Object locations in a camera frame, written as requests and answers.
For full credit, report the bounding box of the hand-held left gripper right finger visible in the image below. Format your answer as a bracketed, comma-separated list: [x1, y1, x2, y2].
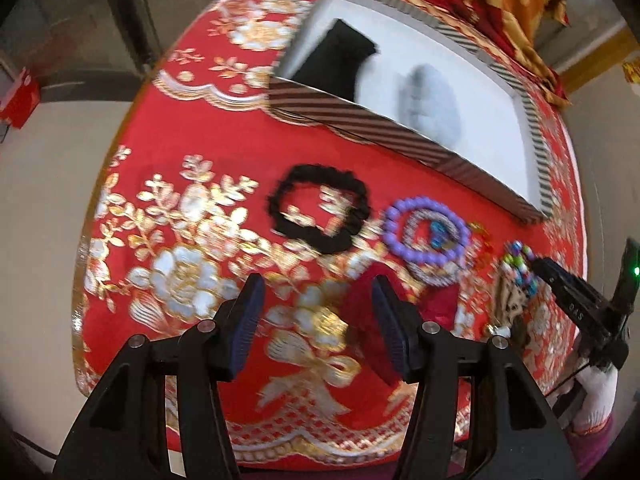
[370, 274, 583, 480]

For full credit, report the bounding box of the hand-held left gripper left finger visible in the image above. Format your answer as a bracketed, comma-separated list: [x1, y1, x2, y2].
[52, 272, 268, 480]

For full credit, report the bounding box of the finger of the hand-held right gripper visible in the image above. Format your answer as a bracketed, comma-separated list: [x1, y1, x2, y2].
[530, 257, 630, 368]

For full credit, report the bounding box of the red satin bow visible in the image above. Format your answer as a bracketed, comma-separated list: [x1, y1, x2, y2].
[345, 270, 458, 386]

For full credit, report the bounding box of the multicolour round bead bracelet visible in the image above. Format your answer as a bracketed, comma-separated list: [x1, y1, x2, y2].
[500, 241, 538, 301]

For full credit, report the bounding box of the leopard print bow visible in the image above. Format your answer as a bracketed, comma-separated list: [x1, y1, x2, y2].
[492, 280, 527, 332]

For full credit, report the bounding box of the purple bead bracelet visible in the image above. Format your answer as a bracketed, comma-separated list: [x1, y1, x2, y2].
[384, 196, 472, 265]

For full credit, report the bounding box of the black scrunchie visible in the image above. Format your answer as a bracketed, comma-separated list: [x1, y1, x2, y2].
[267, 164, 372, 253]

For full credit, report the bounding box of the striped cardboard tray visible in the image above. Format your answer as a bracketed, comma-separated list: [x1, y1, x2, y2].
[270, 0, 553, 223]

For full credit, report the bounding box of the person's right forearm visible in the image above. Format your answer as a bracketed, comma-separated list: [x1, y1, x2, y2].
[582, 412, 640, 480]

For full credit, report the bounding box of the person's right hand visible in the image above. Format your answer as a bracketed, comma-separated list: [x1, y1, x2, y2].
[570, 355, 622, 436]

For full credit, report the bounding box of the red embroidered tablecloth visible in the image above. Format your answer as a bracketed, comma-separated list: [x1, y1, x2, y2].
[72, 0, 588, 471]

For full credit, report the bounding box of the grey pouch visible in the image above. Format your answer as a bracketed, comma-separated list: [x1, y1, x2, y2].
[397, 64, 463, 148]

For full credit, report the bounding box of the black pouch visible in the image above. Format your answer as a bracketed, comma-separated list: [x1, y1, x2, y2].
[290, 19, 378, 103]

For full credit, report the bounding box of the red box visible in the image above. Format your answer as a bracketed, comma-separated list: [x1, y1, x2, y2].
[0, 67, 41, 130]

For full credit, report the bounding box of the lilac woven hair tie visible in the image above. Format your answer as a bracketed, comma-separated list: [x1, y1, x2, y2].
[402, 210, 476, 286]

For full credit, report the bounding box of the orange crystal bead bracelet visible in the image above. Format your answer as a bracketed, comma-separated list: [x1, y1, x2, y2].
[467, 220, 497, 272]

